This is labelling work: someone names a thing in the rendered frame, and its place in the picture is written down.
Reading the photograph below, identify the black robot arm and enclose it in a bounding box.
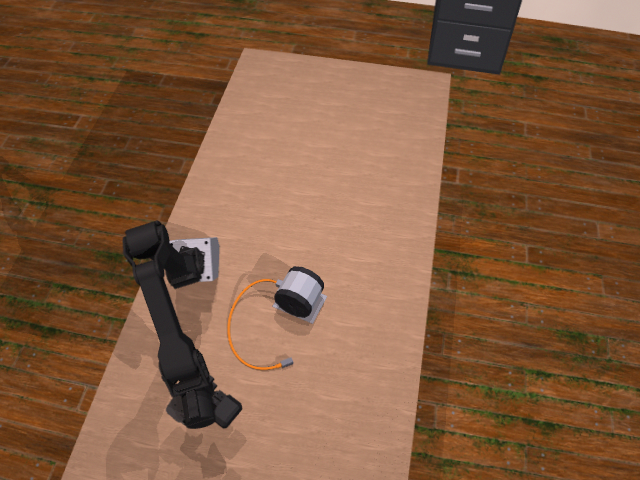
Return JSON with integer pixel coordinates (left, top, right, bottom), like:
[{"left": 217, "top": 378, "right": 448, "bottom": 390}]
[{"left": 123, "top": 221, "right": 216, "bottom": 429}]

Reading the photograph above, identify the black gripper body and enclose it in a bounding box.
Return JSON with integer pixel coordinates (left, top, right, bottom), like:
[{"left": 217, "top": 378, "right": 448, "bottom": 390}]
[{"left": 206, "top": 375, "right": 242, "bottom": 429}]

